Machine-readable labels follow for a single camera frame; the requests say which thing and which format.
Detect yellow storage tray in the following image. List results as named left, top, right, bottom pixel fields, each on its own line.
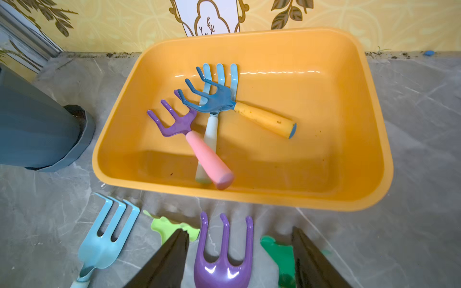
left=92, top=28, right=394, bottom=211

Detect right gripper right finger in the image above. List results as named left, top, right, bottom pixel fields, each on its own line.
left=292, top=226, right=352, bottom=288

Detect dark green hand rake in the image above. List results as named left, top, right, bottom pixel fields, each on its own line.
left=260, top=234, right=332, bottom=288

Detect purple rake pink handle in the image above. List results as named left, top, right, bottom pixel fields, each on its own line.
left=147, top=100, right=235, bottom=190

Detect potted green plant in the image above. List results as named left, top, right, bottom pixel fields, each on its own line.
left=1, top=65, right=96, bottom=172

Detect light blue hand fork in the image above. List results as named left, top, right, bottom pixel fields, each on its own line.
left=70, top=193, right=140, bottom=288

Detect light blue fork in tray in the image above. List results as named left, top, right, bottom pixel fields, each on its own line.
left=195, top=64, right=238, bottom=184

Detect light green hand rake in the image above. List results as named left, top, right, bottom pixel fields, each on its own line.
left=143, top=210, right=200, bottom=245

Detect purple fork pink handle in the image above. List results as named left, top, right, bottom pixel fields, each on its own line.
left=194, top=211, right=254, bottom=288

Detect blue rake yellow handle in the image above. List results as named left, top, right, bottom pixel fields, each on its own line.
left=177, top=67, right=297, bottom=139

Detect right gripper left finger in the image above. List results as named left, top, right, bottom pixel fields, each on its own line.
left=126, top=229, right=190, bottom=288

